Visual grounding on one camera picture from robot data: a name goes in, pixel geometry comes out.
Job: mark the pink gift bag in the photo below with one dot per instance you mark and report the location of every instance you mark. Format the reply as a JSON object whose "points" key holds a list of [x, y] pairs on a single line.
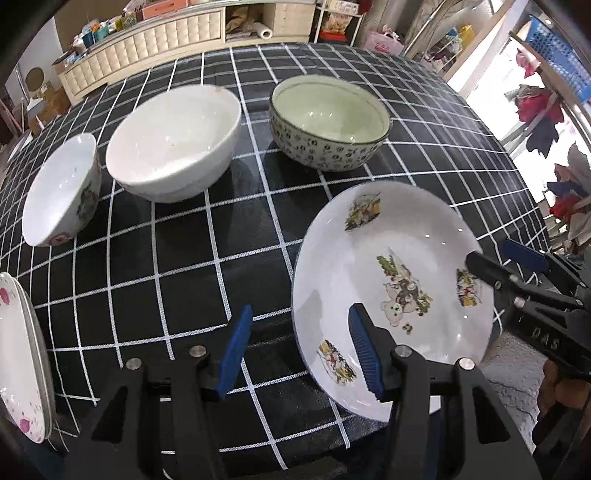
{"points": [[382, 43]]}

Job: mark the right human hand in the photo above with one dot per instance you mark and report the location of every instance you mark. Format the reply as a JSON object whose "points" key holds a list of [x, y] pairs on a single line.
{"points": [[562, 431]]}

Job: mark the white plate with bear cartoon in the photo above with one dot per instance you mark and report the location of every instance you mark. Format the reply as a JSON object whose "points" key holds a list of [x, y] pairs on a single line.
{"points": [[400, 251]]}

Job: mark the white plate pink flowers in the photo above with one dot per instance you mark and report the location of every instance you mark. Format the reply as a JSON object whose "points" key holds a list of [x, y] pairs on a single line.
{"points": [[26, 381]]}

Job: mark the small white bowl red emblem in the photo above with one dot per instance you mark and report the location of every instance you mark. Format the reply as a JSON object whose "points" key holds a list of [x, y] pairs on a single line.
{"points": [[64, 194]]}

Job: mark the cream tufted tv cabinet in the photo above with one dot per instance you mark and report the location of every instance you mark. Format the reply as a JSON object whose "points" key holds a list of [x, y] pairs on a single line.
{"points": [[201, 28]]}

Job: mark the plain white bowl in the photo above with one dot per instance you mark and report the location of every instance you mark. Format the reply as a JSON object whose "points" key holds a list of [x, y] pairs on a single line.
{"points": [[176, 144]]}

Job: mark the blue plastic basket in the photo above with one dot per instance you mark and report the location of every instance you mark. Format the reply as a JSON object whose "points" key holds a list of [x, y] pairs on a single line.
{"points": [[560, 56]]}

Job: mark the black white grid tablecloth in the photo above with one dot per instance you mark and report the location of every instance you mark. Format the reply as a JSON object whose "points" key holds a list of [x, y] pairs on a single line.
{"points": [[145, 280]]}

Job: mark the green bowl black floral pattern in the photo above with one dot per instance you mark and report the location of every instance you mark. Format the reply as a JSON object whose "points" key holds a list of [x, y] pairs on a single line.
{"points": [[326, 123]]}

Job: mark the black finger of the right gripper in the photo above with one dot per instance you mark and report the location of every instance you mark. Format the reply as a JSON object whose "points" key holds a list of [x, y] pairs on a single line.
{"points": [[498, 276], [552, 265]]}

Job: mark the pink box on cabinet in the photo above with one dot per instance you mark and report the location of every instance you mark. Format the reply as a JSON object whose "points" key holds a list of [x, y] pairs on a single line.
{"points": [[161, 7]]}

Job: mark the white metal shelf rack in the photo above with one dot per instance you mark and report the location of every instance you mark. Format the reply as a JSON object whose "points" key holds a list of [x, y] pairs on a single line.
{"points": [[336, 22]]}

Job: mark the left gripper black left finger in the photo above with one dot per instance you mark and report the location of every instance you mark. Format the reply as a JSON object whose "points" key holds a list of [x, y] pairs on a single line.
{"points": [[120, 438]]}

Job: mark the white paper roll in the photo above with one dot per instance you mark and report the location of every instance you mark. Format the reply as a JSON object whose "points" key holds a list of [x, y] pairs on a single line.
{"points": [[262, 31]]}

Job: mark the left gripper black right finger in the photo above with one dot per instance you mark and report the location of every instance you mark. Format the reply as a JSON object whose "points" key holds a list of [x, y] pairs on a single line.
{"points": [[478, 439]]}

